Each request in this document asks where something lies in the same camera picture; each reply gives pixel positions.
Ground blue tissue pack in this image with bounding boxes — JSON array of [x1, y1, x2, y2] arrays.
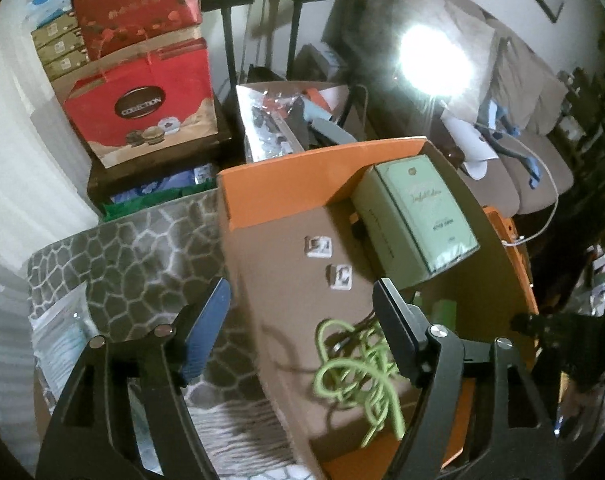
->
[[26, 0, 72, 29]]

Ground stacked gold boxes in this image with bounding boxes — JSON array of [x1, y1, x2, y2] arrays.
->
[[31, 11, 90, 81]]

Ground orange plastic basket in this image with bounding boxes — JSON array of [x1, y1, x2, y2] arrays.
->
[[483, 206, 539, 314]]

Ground white curtain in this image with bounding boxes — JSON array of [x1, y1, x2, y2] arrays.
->
[[0, 29, 97, 465]]

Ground red collection gift bag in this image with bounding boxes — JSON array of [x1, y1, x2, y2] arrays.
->
[[63, 38, 218, 168]]

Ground red floral gift box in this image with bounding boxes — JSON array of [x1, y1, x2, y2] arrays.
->
[[71, 0, 202, 61]]

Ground grey white patterned blanket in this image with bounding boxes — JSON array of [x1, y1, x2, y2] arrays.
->
[[27, 191, 312, 479]]

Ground lime green cable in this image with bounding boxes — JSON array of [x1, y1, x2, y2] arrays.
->
[[313, 317, 408, 449]]

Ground brown sofa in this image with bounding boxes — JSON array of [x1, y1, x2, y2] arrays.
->
[[334, 0, 574, 217]]

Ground orange cardboard box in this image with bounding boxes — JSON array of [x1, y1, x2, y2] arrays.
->
[[218, 138, 536, 479]]

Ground green tissue pack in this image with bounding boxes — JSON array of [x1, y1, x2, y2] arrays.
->
[[351, 155, 479, 290]]

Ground clear packet of face masks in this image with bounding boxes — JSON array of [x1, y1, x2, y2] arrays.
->
[[31, 282, 100, 412]]

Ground blue grey neck massager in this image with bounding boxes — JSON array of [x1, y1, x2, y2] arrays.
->
[[477, 98, 541, 190]]

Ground white plug adapter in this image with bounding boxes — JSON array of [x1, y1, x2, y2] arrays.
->
[[305, 235, 333, 259], [329, 264, 353, 290]]

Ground green rectangular power bank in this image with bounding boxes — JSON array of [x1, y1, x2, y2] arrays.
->
[[431, 299, 458, 330]]

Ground white charging cable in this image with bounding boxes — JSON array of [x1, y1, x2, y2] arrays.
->
[[472, 119, 560, 247]]

